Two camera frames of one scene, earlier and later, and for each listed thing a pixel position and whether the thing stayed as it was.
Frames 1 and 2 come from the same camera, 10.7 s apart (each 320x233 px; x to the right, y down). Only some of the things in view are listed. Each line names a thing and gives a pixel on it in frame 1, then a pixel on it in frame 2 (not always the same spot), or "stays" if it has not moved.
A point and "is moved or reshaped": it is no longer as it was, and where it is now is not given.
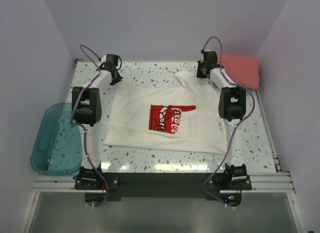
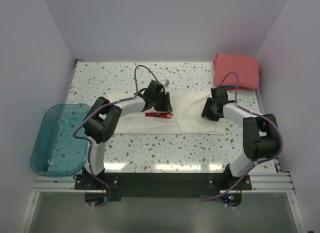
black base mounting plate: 159,186 stays
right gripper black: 201,71 -> 208,110
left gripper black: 115,76 -> 164,103
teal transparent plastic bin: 58,146 stays
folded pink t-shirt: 243,71 stays
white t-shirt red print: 183,114 is moved or reshaped
